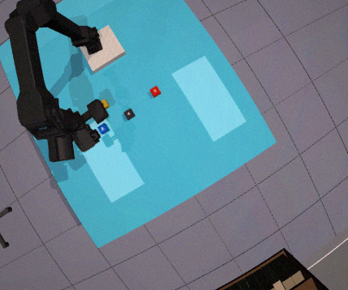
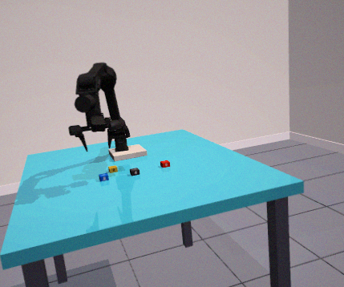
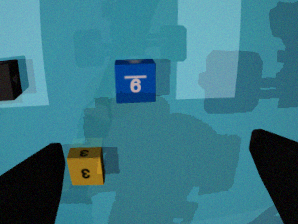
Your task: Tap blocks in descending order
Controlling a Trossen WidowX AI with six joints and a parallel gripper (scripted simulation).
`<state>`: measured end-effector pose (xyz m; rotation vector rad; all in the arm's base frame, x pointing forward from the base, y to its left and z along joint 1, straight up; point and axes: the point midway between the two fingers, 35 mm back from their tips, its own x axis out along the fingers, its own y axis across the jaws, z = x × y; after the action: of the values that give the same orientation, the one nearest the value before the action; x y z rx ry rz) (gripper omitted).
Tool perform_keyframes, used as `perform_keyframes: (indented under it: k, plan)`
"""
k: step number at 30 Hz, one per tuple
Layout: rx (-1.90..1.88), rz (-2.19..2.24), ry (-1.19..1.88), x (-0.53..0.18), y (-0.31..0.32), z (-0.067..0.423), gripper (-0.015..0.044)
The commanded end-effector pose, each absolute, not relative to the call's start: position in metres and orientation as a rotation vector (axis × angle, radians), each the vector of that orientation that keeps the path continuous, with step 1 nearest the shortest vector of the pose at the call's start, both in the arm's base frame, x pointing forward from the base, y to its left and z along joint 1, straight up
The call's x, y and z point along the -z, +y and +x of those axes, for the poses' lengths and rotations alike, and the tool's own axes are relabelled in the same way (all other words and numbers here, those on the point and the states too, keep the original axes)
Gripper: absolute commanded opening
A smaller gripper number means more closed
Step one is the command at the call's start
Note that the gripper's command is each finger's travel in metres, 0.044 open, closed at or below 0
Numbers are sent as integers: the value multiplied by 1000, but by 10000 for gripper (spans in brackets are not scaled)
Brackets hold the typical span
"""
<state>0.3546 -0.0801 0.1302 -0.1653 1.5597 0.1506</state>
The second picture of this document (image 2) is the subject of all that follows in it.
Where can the yellow digit block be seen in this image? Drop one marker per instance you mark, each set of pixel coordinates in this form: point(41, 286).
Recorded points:
point(113, 169)

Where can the blue block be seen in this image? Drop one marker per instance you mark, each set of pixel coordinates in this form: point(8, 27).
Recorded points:
point(103, 177)

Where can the red block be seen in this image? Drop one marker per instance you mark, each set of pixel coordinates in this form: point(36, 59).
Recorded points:
point(165, 164)

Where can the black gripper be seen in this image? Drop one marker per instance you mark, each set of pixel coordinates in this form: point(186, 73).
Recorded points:
point(77, 131)

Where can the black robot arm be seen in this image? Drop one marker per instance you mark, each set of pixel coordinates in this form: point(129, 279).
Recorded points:
point(88, 85)

